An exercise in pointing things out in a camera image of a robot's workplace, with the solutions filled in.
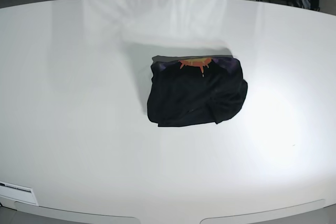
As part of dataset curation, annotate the white label plate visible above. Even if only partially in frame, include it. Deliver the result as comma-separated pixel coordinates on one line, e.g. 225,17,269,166
0,182,39,206

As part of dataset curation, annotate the black T-shirt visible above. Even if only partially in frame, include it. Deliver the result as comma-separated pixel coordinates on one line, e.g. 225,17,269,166
146,55,248,127

